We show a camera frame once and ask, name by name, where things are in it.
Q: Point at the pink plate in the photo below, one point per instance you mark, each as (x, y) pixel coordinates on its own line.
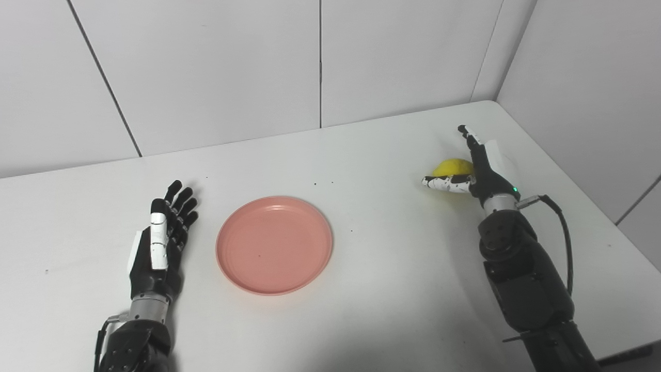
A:
(274, 245)

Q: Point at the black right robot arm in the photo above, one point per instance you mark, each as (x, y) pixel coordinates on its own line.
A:
(532, 279)

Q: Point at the yellow lemon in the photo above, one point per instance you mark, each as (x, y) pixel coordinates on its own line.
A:
(453, 168)

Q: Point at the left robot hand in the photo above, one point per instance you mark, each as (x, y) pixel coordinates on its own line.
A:
(157, 258)

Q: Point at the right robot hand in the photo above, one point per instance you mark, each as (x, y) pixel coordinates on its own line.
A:
(483, 173)

